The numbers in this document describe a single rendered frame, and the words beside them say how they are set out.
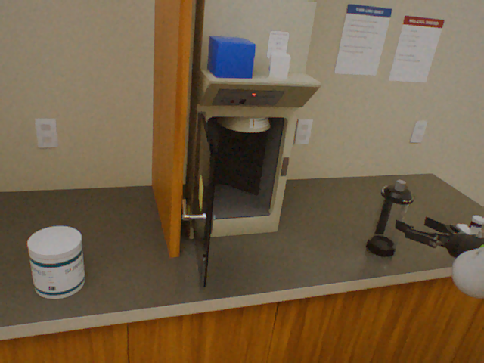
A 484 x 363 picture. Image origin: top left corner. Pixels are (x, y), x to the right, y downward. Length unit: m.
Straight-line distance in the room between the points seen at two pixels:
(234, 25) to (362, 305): 0.99
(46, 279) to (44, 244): 0.09
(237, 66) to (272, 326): 0.81
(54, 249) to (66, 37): 0.76
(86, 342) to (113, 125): 0.80
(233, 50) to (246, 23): 0.14
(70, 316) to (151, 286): 0.22
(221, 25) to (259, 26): 0.11
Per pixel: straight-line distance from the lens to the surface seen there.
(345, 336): 1.61
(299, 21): 1.27
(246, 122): 1.31
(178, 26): 1.08
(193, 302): 1.20
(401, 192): 1.45
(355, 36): 1.87
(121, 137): 1.69
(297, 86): 1.18
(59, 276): 1.19
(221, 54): 1.09
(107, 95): 1.64
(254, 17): 1.22
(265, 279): 1.30
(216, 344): 1.39
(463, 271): 1.06
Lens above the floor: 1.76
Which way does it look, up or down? 27 degrees down
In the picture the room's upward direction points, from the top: 7 degrees clockwise
